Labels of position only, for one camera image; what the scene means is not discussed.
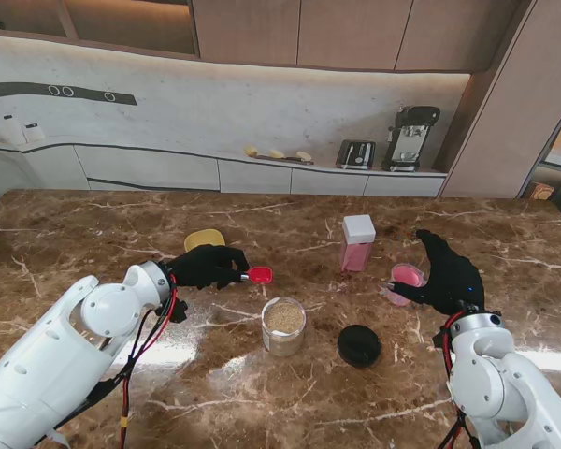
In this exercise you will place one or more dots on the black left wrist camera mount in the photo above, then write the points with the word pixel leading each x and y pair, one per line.
pixel 175 311

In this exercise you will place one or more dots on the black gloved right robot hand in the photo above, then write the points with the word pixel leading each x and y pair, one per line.
pixel 453 285

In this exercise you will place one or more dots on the yellow plastic bowl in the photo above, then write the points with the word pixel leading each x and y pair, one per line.
pixel 203 237

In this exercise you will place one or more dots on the wooden wall cabinets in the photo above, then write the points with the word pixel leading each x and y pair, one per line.
pixel 346 33

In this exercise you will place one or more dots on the black wall panel with rings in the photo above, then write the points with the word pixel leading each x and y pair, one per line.
pixel 28 90

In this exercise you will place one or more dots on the tall white bottle black cap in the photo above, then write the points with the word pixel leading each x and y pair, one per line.
pixel 12 131

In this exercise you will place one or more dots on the dark wooden serving board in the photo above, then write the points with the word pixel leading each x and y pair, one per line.
pixel 285 159

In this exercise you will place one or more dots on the short white bottle black cap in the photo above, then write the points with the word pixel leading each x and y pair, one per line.
pixel 33 133

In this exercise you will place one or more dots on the orange printed box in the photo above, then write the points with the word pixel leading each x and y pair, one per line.
pixel 541 192

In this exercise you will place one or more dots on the white counter cabinet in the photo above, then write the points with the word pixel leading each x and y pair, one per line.
pixel 145 168

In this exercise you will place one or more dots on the black toaster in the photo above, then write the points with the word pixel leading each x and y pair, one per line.
pixel 355 154

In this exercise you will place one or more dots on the yellow bread piece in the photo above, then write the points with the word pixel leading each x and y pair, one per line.
pixel 251 151
pixel 303 156
pixel 276 154

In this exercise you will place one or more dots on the clear glass grain jar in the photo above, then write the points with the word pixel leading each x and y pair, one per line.
pixel 283 327

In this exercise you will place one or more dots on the pink measuring cup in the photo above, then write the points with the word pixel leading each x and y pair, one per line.
pixel 407 276

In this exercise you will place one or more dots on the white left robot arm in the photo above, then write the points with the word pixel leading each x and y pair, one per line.
pixel 51 355

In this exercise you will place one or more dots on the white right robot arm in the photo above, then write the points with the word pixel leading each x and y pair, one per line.
pixel 495 374

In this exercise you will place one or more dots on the black round jar lid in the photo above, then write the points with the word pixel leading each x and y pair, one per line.
pixel 359 346

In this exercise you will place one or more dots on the pink container with white lid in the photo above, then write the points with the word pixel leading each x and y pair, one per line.
pixel 357 243

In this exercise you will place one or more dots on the red measuring spoon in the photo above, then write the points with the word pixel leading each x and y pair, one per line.
pixel 262 274

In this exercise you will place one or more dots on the black espresso machine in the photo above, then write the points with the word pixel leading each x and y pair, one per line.
pixel 411 135

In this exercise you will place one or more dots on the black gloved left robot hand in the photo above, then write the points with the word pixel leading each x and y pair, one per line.
pixel 201 269

